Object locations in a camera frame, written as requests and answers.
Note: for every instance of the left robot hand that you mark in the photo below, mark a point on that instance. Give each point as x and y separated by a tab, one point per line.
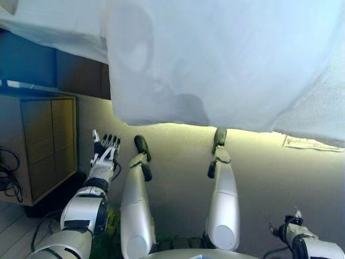
105	152

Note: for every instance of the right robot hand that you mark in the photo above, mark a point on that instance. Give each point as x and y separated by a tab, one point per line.
285	229

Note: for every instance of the white duvet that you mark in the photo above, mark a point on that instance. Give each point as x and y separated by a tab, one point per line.
229	67

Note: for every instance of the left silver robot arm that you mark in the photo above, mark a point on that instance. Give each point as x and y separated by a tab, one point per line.
81	210

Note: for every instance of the wooden nightstand with drawers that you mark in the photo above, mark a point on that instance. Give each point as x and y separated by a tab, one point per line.
54	140

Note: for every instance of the left robot leg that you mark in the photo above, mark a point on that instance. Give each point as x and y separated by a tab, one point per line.
134	210

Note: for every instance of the robot leg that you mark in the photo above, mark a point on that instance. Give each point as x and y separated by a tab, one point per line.
223	202
134	210

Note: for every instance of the right robot leg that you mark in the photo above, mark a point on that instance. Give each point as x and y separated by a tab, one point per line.
223	202

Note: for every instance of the printed paper sheet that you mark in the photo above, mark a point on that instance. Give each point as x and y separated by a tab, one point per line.
310	144

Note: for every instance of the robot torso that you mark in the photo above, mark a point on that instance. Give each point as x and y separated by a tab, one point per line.
188	255

